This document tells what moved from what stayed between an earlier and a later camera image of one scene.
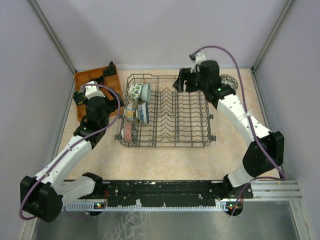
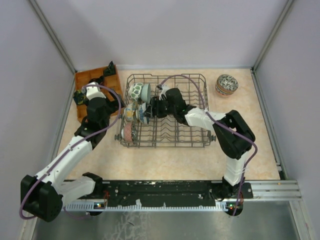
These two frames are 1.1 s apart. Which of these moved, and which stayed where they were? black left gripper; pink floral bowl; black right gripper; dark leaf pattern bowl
Moved: black right gripper
Stayed: black left gripper; pink floral bowl; dark leaf pattern bowl
